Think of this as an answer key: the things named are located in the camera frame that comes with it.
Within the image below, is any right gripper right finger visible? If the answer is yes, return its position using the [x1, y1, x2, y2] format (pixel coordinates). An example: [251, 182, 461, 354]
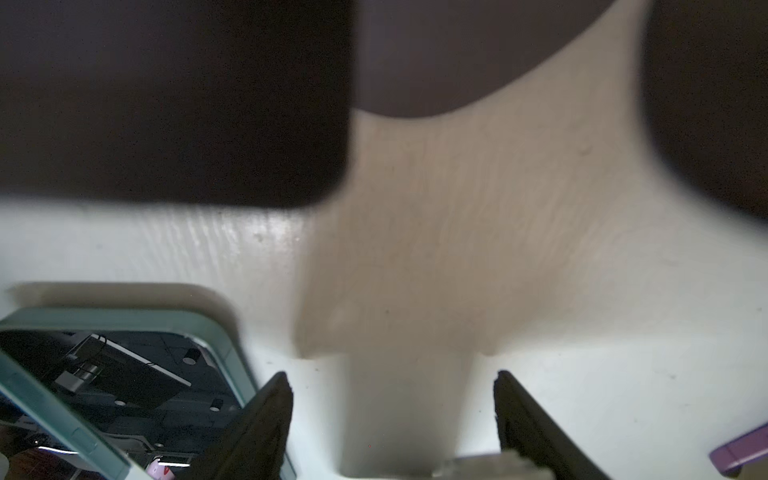
[493, 370, 609, 480]

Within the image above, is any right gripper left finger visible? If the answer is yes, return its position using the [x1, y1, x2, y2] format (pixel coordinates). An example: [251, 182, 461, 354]
[191, 372, 294, 479]

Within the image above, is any tall black phone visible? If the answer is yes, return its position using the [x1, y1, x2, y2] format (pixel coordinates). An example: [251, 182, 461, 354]
[432, 450, 556, 480]

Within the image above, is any purple edged black phone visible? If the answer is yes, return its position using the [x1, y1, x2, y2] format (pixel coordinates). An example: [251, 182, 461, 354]
[709, 424, 767, 479]

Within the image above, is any black centre phone stand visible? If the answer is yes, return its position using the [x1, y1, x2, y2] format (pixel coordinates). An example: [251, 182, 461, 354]
[1, 1, 354, 208]

